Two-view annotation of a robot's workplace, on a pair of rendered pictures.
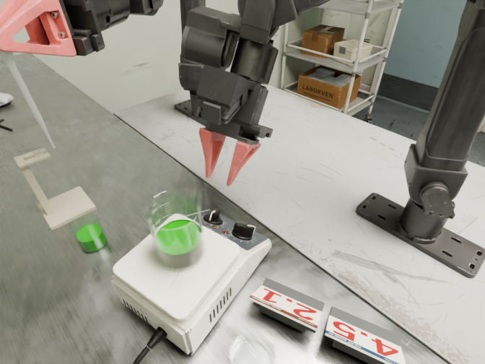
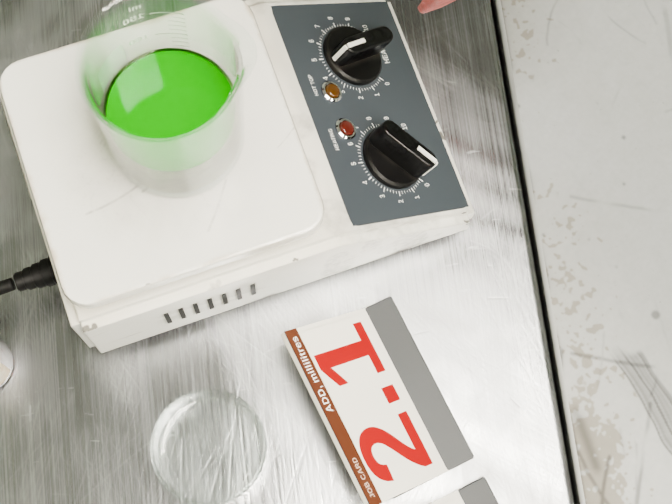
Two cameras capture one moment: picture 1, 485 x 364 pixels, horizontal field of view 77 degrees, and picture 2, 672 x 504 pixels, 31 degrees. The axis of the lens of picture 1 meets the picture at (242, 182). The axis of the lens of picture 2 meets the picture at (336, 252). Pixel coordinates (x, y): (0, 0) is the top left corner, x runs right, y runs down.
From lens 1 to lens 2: 0.25 m
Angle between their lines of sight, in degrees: 38
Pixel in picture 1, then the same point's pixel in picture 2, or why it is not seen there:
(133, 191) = not seen: outside the picture
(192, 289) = (138, 251)
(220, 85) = not seen: outside the picture
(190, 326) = (97, 318)
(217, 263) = (236, 226)
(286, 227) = (570, 192)
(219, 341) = (178, 362)
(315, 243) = (608, 295)
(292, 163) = not seen: outside the picture
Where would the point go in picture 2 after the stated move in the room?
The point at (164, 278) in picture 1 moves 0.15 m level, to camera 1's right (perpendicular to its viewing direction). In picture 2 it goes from (97, 180) to (372, 383)
